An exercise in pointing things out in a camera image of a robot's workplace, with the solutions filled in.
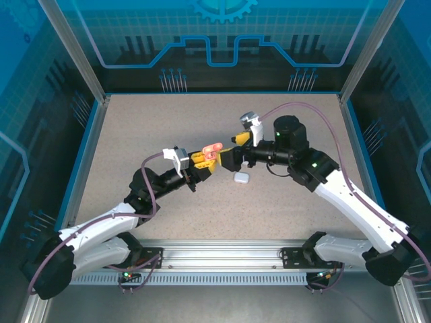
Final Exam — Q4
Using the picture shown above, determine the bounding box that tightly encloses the pink earbud charging case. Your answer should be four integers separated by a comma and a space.
201, 141, 224, 161

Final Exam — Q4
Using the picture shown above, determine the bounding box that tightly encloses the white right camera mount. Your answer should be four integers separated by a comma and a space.
248, 121, 266, 148

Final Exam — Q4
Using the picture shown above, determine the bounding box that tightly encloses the aluminium table edge rail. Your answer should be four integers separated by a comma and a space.
60, 96, 111, 245
337, 96, 385, 245

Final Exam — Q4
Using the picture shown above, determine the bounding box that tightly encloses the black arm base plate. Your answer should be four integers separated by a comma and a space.
281, 246, 341, 270
139, 246, 165, 270

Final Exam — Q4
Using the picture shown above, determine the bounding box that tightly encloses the aluminium mounting rail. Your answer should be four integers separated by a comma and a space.
45, 238, 403, 272

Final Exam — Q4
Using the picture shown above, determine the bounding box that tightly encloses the aluminium enclosure post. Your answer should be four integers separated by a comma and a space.
337, 0, 405, 104
37, 0, 112, 104

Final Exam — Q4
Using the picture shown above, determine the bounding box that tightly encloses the grey slotted cable duct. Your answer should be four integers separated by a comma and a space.
72, 271, 309, 286

